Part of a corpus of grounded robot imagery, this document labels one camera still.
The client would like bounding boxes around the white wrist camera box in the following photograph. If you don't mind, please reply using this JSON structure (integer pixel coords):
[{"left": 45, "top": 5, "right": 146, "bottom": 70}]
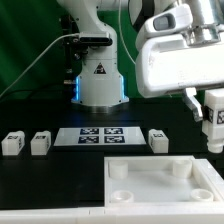
[{"left": 136, "top": 4, "right": 193, "bottom": 44}]

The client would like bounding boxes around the black camera on stand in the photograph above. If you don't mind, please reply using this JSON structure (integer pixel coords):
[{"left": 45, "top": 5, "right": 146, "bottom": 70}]
[{"left": 79, "top": 32, "right": 113, "bottom": 46}]

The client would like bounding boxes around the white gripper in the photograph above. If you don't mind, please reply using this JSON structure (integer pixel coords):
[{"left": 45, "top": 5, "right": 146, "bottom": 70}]
[{"left": 136, "top": 34, "right": 224, "bottom": 122}]

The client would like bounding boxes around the white obstacle fence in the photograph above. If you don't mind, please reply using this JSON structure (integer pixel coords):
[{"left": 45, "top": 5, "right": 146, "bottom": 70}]
[{"left": 0, "top": 158, "right": 224, "bottom": 224}]

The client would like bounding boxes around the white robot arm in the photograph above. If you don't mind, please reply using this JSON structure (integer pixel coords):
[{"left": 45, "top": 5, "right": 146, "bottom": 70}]
[{"left": 56, "top": 0, "right": 224, "bottom": 121}]

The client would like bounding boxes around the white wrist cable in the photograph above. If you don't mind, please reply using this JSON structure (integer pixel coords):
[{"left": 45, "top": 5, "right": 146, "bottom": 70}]
[{"left": 118, "top": 0, "right": 138, "bottom": 66}]

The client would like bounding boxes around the white square tabletop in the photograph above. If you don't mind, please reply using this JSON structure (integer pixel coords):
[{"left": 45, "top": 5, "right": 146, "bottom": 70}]
[{"left": 104, "top": 156, "right": 224, "bottom": 207}]

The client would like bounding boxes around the grey camera cable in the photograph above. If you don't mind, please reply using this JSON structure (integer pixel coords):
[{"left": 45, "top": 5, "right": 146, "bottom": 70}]
[{"left": 0, "top": 32, "right": 81, "bottom": 99}]

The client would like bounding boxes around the white sheet with tags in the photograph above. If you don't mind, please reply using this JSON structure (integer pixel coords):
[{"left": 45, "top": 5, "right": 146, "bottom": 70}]
[{"left": 54, "top": 127, "right": 145, "bottom": 146}]

